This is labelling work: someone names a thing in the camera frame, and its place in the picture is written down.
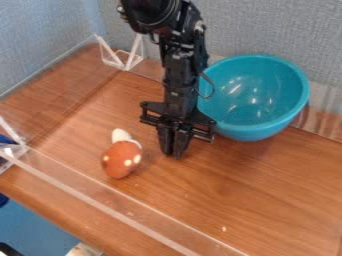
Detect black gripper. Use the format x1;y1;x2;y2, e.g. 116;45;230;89
140;63;215;159

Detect blue plastic bowl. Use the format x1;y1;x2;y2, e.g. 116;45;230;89
197;54;310;142

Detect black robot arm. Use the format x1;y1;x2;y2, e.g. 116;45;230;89
117;0;215;158

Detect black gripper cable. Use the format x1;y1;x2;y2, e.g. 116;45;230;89
193;68;216;100

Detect clear acrylic barrier wall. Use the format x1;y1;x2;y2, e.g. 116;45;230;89
0;32;342;256

